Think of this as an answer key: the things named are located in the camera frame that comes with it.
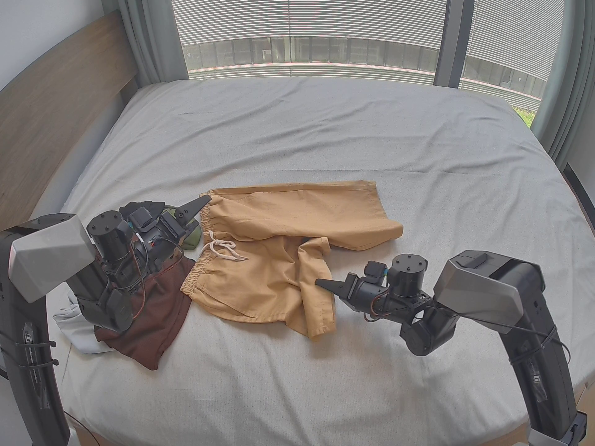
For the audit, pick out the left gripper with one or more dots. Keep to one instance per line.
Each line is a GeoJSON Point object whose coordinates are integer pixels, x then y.
{"type": "Point", "coordinates": [169, 230]}

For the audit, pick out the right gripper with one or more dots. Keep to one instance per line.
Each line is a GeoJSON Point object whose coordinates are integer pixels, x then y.
{"type": "Point", "coordinates": [365, 295]}

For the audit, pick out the tan shorts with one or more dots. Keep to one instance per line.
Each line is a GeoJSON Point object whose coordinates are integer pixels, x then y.
{"type": "Point", "coordinates": [269, 230]}

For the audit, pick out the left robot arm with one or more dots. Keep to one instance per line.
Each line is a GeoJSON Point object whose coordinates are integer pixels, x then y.
{"type": "Point", "coordinates": [46, 253]}

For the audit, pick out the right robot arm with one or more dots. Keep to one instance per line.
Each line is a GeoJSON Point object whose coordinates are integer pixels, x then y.
{"type": "Point", "coordinates": [488, 286]}

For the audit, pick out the bed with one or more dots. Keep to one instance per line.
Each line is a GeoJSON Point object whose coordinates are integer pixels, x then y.
{"type": "Point", "coordinates": [325, 147]}

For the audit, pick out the green garment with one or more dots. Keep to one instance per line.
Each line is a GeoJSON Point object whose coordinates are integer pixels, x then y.
{"type": "Point", "coordinates": [193, 237]}

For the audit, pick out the black garment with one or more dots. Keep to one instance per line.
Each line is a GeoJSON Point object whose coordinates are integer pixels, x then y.
{"type": "Point", "coordinates": [130, 209]}

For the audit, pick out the brown shorts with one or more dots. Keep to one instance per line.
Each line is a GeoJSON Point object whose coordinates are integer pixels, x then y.
{"type": "Point", "coordinates": [153, 314]}

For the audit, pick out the pale grey garment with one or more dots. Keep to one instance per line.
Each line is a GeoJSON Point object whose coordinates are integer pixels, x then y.
{"type": "Point", "coordinates": [79, 332]}

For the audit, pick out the blue-green curtain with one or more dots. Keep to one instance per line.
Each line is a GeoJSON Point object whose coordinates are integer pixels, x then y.
{"type": "Point", "coordinates": [571, 63]}
{"type": "Point", "coordinates": [148, 26]}

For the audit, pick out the window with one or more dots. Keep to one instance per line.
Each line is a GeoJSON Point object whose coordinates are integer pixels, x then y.
{"type": "Point", "coordinates": [325, 16]}

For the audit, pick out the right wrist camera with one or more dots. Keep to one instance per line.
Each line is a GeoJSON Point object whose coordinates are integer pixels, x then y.
{"type": "Point", "coordinates": [374, 270]}

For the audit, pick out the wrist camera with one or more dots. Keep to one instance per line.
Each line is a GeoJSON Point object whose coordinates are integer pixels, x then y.
{"type": "Point", "coordinates": [142, 216]}
{"type": "Point", "coordinates": [374, 270]}

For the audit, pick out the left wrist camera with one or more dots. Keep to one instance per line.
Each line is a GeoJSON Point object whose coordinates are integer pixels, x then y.
{"type": "Point", "coordinates": [142, 216]}

